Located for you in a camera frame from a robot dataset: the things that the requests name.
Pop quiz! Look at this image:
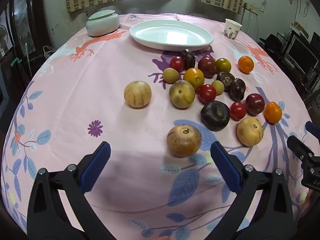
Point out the orange mandarin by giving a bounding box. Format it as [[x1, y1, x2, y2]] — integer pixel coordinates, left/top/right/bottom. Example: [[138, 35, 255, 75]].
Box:
[[237, 56, 255, 74], [264, 102, 283, 124]]

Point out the printed paper cup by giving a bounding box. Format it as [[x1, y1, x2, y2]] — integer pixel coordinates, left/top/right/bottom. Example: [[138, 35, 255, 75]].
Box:
[[223, 18, 243, 40]]

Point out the clear plastic bag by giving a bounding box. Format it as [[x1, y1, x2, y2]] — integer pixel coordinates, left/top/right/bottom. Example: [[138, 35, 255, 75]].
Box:
[[42, 45, 56, 59]]

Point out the striped yellow pepino melon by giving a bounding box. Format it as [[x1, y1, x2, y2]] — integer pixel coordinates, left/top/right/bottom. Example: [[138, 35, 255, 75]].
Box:
[[166, 124, 202, 158], [237, 117, 264, 147], [123, 80, 152, 109], [169, 80, 196, 109]]

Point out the dark wooden mirror cabinet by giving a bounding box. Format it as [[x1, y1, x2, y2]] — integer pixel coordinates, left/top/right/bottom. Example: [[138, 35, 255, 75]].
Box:
[[7, 0, 49, 63]]

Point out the pink printed tablecloth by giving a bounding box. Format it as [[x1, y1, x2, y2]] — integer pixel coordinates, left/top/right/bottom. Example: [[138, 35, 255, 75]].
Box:
[[0, 13, 315, 240]]

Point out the dark red tomato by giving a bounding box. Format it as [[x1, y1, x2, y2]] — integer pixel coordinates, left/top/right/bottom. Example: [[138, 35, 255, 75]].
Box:
[[197, 56, 217, 78]]

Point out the white oval plate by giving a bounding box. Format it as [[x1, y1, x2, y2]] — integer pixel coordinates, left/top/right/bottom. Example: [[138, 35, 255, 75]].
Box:
[[129, 19, 214, 51]]

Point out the white wall socket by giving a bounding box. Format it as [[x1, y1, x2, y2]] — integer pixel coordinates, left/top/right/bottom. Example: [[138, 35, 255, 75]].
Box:
[[244, 3, 265, 14]]

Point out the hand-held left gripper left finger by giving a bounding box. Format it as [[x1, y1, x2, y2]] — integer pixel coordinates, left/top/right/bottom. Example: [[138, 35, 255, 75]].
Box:
[[27, 141, 111, 240]]

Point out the large dark water chestnut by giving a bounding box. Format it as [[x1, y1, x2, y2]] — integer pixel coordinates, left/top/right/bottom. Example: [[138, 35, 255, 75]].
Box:
[[200, 101, 231, 132]]

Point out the orange tomato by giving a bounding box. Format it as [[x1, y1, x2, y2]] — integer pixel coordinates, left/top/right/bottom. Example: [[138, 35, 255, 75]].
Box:
[[183, 68, 205, 91]]

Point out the red cherry tomato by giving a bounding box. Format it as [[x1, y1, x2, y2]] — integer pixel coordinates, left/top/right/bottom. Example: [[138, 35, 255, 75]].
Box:
[[230, 101, 247, 121], [198, 84, 217, 104], [170, 56, 186, 73]]

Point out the small yellow longan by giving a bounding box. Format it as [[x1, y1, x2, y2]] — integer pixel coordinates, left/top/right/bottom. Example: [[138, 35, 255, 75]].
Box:
[[211, 80, 225, 95], [162, 68, 179, 84]]

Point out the pale green lidded jar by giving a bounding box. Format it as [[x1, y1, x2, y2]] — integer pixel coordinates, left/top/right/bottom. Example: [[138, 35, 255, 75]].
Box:
[[86, 9, 120, 37]]

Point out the black computer monitor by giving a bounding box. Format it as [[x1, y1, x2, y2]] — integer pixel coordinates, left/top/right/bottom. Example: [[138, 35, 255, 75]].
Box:
[[285, 35, 319, 74]]

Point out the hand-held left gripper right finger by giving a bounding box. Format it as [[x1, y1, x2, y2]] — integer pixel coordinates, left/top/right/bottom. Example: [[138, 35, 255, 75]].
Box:
[[210, 141, 294, 240]]

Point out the small dark water chestnut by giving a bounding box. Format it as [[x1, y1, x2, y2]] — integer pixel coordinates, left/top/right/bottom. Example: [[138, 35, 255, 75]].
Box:
[[228, 78, 246, 101], [216, 72, 235, 92], [180, 49, 196, 70]]

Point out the dark red plum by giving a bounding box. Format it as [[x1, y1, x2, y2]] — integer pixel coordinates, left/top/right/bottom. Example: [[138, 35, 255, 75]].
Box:
[[245, 93, 265, 117]]

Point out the yellow green tomato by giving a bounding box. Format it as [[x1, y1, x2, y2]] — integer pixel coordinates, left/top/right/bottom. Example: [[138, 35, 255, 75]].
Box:
[[215, 58, 232, 74]]

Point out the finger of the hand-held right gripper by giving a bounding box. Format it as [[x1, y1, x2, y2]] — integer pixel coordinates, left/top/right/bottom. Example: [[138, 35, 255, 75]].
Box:
[[287, 135, 320, 174], [305, 121, 320, 137]]

